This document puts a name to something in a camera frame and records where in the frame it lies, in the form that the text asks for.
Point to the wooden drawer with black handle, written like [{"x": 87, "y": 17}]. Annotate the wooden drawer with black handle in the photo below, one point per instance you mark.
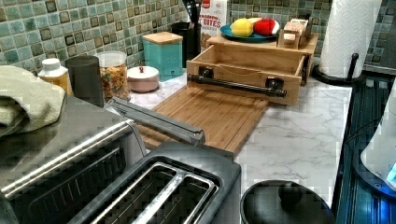
[{"x": 271, "y": 75}]

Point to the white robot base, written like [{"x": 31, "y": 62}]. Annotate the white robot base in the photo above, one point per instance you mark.
[{"x": 376, "y": 164}]

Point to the wooden drawer cabinet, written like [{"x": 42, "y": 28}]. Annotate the wooden drawer cabinet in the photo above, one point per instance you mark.
[{"x": 267, "y": 43}]

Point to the bamboo cutting board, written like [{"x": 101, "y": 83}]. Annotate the bamboo cutting board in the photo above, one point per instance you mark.
[{"x": 227, "y": 120}]

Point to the teal canister with bamboo lid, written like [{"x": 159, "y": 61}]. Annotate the teal canister with bamboo lid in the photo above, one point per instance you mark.
[{"x": 163, "y": 51}]

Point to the black two-slot toaster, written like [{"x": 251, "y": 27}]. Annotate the black two-slot toaster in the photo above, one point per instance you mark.
[{"x": 173, "y": 184}]

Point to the black utensil holder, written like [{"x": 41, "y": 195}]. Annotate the black utensil holder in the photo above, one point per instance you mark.
[{"x": 191, "y": 43}]

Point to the blue plate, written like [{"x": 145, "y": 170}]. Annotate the blue plate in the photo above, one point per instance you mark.
[{"x": 226, "y": 32}]

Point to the yellow plush lemon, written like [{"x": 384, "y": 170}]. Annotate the yellow plush lemon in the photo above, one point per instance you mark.
[{"x": 242, "y": 28}]

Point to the clear cereal jar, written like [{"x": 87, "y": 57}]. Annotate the clear cereal jar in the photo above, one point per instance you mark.
[{"x": 113, "y": 73}]

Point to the cereal box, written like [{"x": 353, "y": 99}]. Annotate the cereal box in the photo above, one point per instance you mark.
[{"x": 213, "y": 16}]

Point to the red plush watermelon slice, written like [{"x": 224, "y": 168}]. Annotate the red plush watermelon slice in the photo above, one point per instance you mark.
[{"x": 266, "y": 27}]

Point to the black round pot lid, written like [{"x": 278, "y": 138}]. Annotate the black round pot lid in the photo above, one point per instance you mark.
[{"x": 283, "y": 202}]

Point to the dark grey cylinder cup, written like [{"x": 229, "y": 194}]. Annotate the dark grey cylinder cup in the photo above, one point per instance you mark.
[{"x": 85, "y": 79}]

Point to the wooden tea bag holder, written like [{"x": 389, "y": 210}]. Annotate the wooden tea bag holder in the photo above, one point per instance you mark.
[{"x": 295, "y": 34}]

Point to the white capped bottle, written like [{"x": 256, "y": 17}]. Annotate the white capped bottle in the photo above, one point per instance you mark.
[{"x": 54, "y": 73}]

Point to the stainless toaster oven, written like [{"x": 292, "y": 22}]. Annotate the stainless toaster oven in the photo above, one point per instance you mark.
[{"x": 50, "y": 174}]

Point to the beige folded towel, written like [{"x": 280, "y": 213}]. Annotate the beige folded towel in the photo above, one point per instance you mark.
[{"x": 28, "y": 103}]

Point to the white paper towel roll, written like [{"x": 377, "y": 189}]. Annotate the white paper towel roll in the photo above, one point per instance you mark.
[{"x": 349, "y": 30}]

